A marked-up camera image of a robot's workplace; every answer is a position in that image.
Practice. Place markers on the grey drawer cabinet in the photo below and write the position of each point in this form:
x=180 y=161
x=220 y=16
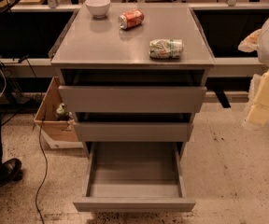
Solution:
x=101 y=44

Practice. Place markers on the green bottle in box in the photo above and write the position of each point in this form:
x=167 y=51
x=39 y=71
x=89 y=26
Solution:
x=62 y=113

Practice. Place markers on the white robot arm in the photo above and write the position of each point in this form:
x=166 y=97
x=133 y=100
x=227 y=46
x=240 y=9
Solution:
x=263 y=54

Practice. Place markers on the orange soda can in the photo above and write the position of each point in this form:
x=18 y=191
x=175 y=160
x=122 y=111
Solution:
x=130 y=19

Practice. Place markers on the grey middle drawer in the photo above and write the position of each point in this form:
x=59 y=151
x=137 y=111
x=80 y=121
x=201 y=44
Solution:
x=134 y=127

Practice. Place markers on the white ceramic bowl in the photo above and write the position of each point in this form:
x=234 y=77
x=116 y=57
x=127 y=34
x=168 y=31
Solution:
x=98 y=8

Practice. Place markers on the cardboard box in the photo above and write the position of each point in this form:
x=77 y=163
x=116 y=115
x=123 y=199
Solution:
x=58 y=132

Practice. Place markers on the black shoe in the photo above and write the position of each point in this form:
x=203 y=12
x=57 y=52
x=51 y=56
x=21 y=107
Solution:
x=10 y=171

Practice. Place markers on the green white soda can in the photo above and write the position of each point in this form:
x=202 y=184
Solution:
x=165 y=48

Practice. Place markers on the metal rail frame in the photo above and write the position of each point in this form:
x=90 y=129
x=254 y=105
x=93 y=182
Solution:
x=223 y=67

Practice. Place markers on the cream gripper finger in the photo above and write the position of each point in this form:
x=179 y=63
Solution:
x=250 y=43
x=258 y=114

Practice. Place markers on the grey top drawer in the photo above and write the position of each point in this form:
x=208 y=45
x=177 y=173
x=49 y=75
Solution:
x=133 y=91

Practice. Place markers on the grey drawer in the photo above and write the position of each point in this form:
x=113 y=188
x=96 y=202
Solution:
x=133 y=91
x=134 y=127
x=134 y=177

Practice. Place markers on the grey bottom drawer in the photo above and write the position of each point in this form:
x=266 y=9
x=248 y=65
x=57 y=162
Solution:
x=134 y=177

